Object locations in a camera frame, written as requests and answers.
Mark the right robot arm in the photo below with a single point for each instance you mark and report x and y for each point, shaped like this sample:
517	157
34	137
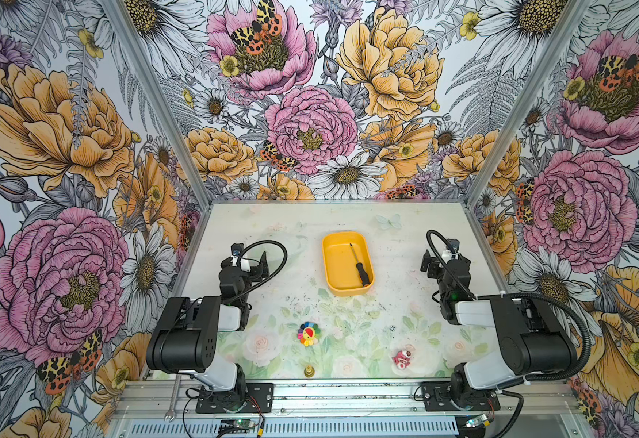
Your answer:
539	338

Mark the right green circuit board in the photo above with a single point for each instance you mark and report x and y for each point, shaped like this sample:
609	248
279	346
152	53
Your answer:
481	420

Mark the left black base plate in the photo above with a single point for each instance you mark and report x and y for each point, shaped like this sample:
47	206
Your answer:
254	398

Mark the yellow plastic bin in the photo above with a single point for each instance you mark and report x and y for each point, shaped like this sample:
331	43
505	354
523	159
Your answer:
339	264

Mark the left green circuit board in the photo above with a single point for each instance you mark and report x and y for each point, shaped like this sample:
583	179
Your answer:
237	426

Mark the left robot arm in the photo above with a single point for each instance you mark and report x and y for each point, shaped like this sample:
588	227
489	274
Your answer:
184	341

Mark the pink strawberry bear toy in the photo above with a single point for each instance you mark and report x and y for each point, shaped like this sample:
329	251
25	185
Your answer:
402	359

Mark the small brass knob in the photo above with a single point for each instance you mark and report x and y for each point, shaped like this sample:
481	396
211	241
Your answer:
309	372

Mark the green circuit board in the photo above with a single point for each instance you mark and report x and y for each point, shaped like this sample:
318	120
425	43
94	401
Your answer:
481	420
237	426

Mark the white vent grille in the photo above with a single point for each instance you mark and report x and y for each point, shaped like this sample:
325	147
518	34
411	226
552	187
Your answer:
430	426

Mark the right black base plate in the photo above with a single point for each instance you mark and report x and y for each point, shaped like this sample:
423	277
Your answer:
439	396

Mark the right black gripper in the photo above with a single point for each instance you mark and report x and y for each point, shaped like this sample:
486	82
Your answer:
434	263

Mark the black orange screwdriver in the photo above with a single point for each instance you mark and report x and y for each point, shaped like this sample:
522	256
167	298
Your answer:
363	275

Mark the rainbow flower toy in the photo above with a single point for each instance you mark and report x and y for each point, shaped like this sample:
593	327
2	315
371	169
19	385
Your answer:
308	334

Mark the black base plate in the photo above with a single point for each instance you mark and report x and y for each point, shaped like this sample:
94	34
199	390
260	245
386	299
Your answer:
254	398
439	396

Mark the silver wrench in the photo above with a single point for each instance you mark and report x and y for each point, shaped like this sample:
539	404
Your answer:
170	415

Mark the aluminium front rail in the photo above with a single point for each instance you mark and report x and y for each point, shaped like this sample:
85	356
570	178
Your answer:
327	398

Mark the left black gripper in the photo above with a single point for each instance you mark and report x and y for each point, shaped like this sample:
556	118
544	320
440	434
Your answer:
256	269

